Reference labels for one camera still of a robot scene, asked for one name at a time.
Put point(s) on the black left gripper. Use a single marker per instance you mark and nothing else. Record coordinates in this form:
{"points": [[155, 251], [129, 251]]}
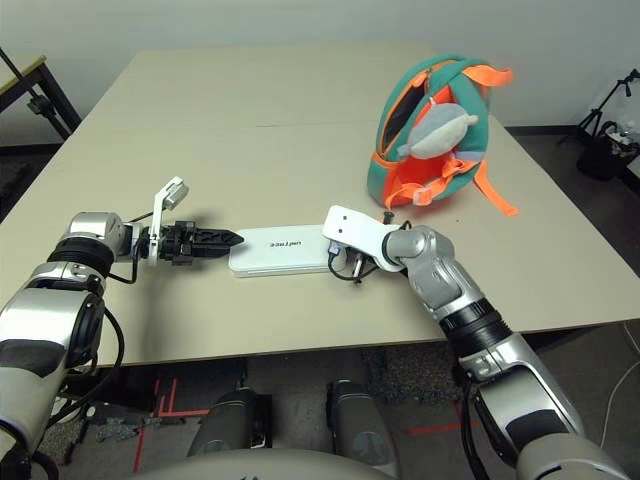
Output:
{"points": [[177, 245]]}

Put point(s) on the dark grey robot right leg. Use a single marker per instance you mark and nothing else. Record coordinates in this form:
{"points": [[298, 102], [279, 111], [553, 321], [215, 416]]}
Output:
{"points": [[362, 425]]}

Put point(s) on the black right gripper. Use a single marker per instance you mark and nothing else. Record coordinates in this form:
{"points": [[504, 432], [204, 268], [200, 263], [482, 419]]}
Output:
{"points": [[362, 262]]}

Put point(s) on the beige side table black frame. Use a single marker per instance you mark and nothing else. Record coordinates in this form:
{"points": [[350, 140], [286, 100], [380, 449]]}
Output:
{"points": [[59, 95]]}

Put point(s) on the dark grey robot left leg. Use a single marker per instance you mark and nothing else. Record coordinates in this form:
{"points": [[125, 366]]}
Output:
{"points": [[230, 420]]}

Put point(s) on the white pencil case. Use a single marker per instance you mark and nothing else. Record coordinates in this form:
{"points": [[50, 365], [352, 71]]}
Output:
{"points": [[280, 260]]}

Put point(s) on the teal and orange backpack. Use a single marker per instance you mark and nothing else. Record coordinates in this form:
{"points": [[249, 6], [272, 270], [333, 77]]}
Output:
{"points": [[376, 180]]}

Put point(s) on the black tripod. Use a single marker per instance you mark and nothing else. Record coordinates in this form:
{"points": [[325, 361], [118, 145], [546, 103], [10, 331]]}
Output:
{"points": [[627, 82]]}

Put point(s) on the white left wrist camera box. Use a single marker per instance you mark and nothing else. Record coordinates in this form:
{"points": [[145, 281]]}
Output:
{"points": [[159, 220]]}

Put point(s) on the beige robot torso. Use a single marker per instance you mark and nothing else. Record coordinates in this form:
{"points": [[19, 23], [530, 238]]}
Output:
{"points": [[260, 467]]}

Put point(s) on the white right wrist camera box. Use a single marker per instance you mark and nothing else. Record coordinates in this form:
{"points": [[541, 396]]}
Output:
{"points": [[360, 230]]}

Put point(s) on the thin pole with black clamp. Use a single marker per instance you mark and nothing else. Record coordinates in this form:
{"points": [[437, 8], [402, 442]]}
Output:
{"points": [[39, 106]]}

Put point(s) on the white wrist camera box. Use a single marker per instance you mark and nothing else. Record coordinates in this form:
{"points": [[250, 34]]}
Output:
{"points": [[159, 220], [360, 230]]}

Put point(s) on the grey plush whale toy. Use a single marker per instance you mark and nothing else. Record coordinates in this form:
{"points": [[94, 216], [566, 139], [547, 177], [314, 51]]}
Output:
{"points": [[440, 132]]}

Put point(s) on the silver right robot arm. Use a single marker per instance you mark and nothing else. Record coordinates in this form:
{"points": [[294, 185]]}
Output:
{"points": [[435, 270]]}

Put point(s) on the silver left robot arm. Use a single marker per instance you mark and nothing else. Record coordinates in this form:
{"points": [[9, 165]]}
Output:
{"points": [[90, 230]]}

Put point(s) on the black bin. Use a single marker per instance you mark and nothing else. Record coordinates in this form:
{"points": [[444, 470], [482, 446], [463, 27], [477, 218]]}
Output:
{"points": [[600, 160]]}

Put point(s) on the dark grey robot leg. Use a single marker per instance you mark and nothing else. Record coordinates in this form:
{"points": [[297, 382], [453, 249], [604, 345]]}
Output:
{"points": [[362, 425], [230, 420]]}

